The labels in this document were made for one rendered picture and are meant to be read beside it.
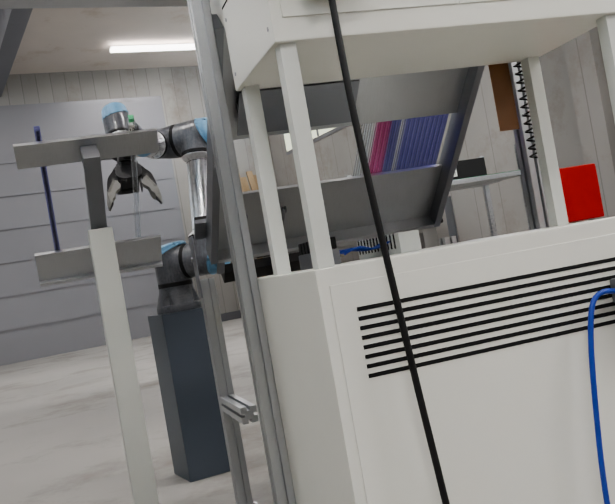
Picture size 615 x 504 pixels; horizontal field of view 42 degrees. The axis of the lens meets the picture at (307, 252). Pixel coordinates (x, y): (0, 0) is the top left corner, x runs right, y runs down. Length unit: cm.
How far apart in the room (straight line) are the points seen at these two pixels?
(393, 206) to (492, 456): 107
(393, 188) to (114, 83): 1029
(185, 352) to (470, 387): 143
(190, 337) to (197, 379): 14
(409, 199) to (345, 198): 21
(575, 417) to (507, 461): 15
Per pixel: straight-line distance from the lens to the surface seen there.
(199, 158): 275
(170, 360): 267
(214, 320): 221
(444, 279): 140
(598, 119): 713
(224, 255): 223
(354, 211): 231
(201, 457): 274
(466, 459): 144
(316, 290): 133
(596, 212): 250
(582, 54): 724
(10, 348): 1162
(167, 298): 272
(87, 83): 1233
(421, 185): 235
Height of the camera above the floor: 63
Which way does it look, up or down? 1 degrees up
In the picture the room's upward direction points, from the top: 10 degrees counter-clockwise
